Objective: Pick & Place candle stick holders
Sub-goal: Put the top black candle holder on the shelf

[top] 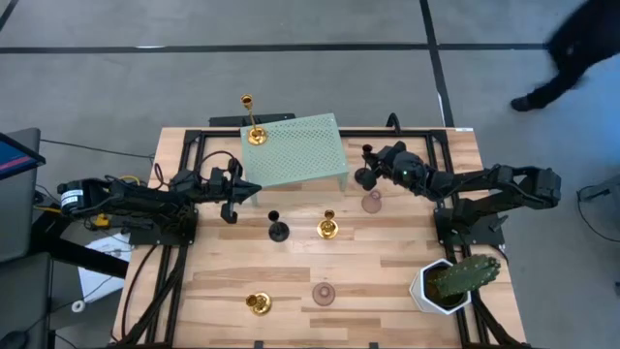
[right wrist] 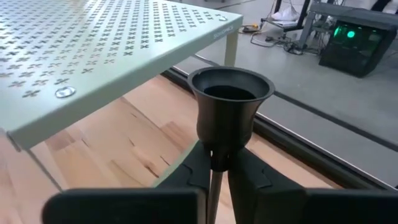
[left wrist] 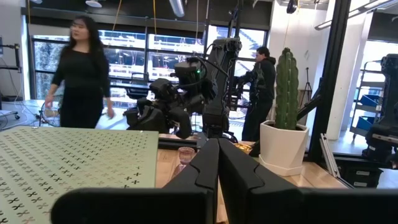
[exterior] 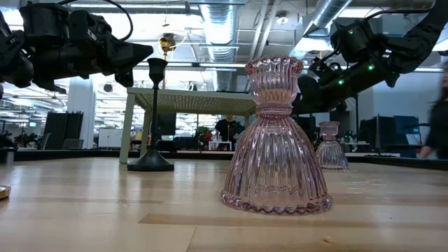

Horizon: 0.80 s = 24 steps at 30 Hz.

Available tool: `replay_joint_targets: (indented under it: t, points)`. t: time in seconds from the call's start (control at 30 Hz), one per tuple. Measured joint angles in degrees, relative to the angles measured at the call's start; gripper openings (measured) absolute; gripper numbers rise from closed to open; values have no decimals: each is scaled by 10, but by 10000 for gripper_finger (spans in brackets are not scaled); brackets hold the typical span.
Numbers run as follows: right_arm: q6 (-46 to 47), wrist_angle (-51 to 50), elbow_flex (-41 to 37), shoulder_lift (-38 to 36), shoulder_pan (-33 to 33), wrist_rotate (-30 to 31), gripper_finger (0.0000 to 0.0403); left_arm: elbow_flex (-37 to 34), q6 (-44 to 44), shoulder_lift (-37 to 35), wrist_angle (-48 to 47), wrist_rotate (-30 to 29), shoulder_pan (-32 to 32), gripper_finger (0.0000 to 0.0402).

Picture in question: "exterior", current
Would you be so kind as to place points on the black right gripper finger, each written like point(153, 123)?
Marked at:
point(311, 98)

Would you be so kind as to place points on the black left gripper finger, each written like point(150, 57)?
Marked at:
point(129, 52)

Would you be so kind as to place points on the translucent grey vase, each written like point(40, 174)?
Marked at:
point(330, 152)

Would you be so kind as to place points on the pink ribbed glass candle holder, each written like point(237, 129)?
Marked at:
point(276, 157)

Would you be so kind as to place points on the black candlestick holder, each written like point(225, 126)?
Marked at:
point(151, 162)

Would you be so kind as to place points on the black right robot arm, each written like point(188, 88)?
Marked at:
point(413, 42)

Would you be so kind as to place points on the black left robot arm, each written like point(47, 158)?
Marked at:
point(14, 59)

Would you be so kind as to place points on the round black ceiling speaker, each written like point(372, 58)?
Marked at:
point(108, 87)

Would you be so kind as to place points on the black computer monitors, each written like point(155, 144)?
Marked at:
point(385, 131)

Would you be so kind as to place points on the green perforated metal shelf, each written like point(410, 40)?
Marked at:
point(196, 101)

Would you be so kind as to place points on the white smoke detector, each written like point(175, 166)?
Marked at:
point(282, 20)

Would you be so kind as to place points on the black cabinet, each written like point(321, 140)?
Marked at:
point(63, 129)

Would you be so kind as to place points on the white cabinet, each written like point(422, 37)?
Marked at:
point(110, 137)

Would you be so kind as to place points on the person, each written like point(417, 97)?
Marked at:
point(227, 129)
point(439, 122)

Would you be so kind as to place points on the small white rack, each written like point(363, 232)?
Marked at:
point(220, 143)

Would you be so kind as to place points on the small crumb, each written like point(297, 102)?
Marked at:
point(328, 239)

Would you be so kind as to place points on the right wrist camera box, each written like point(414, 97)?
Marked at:
point(353, 42)

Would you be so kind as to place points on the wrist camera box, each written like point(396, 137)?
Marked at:
point(43, 19)
point(353, 42)

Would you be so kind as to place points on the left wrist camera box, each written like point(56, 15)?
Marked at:
point(43, 19)

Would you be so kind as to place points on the silver ribbed ventilation duct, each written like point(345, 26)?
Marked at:
point(220, 31)
point(325, 15)

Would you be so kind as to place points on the black aluminium table frame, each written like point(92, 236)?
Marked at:
point(52, 154)

